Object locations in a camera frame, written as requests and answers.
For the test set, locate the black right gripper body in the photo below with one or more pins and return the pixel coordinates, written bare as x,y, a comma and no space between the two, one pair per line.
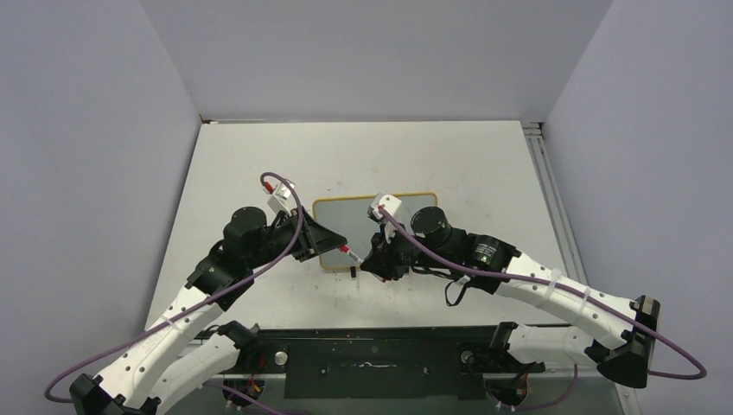
401,249

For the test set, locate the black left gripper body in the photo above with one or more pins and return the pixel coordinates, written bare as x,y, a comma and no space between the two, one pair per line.
279,239

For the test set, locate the white marker pen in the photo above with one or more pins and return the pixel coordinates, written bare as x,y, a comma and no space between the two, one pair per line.
356,258

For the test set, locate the yellow framed small whiteboard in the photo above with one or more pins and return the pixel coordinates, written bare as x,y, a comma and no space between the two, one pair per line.
348,216

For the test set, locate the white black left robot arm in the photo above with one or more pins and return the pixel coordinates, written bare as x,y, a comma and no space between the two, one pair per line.
151,375

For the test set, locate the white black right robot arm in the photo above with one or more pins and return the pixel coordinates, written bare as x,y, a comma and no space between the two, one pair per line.
608,333

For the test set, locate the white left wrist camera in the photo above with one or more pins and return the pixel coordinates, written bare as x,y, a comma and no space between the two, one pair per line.
280,198

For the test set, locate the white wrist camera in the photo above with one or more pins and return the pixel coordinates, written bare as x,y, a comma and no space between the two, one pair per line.
280,198
383,204

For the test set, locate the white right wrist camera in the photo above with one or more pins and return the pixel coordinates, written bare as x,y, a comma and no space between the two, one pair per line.
383,204

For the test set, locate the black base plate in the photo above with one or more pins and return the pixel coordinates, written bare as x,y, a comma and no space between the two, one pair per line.
395,363

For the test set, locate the aluminium rail at table edge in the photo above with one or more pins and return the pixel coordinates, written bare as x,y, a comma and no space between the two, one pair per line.
570,254

